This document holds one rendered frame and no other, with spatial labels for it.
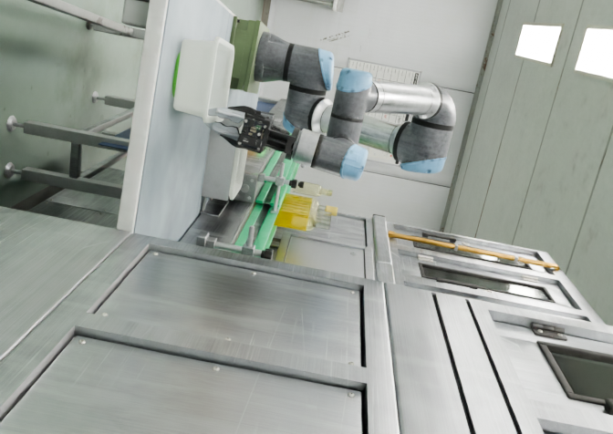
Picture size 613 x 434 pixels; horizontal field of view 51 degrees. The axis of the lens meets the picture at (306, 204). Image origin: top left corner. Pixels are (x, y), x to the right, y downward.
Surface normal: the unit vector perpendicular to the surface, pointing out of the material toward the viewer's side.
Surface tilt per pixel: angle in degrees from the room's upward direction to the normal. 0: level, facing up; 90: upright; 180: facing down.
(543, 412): 90
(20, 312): 90
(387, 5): 90
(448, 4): 90
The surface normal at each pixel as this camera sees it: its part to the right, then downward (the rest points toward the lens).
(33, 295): 0.18, -0.94
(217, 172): -0.07, 0.28
